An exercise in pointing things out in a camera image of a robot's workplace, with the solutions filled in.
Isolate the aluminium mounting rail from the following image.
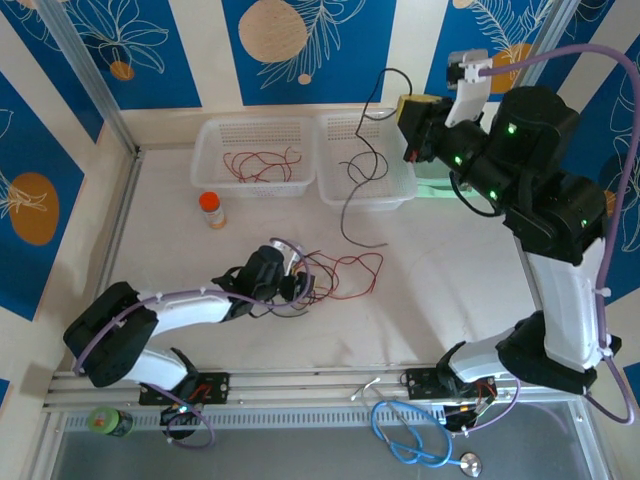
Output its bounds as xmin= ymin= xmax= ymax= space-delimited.
xmin=42 ymin=367 xmax=594 ymax=412

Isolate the green bottle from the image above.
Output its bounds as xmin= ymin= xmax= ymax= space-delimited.
xmin=87 ymin=405 xmax=136 ymax=437

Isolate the aluminium frame post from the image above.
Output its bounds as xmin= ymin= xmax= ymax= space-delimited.
xmin=35 ymin=0 xmax=146 ymax=157
xmin=518 ymin=0 xmax=586 ymax=89

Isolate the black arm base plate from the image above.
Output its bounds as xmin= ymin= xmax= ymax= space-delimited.
xmin=399 ymin=367 xmax=501 ymax=401
xmin=138 ymin=372 xmax=231 ymax=406

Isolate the white plastic mesh basket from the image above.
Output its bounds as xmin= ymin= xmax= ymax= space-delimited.
xmin=190 ymin=117 xmax=317 ymax=199
xmin=315 ymin=110 xmax=419 ymax=211

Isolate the red electrical cable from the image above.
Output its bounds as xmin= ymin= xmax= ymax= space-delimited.
xmin=223 ymin=145 xmax=304 ymax=184
xmin=294 ymin=252 xmax=351 ymax=304
xmin=299 ymin=252 xmax=385 ymax=302

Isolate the light green plastic object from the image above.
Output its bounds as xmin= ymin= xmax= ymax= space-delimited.
xmin=413 ymin=162 xmax=474 ymax=202

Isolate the blue stethoscope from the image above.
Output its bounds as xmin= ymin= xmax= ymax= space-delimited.
xmin=349 ymin=377 xmax=484 ymax=477

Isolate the grey slotted cable duct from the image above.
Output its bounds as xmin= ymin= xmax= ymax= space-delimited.
xmin=62 ymin=405 xmax=451 ymax=432

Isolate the orange capped pill bottle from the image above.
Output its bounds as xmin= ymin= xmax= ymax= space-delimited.
xmin=198 ymin=192 xmax=228 ymax=230

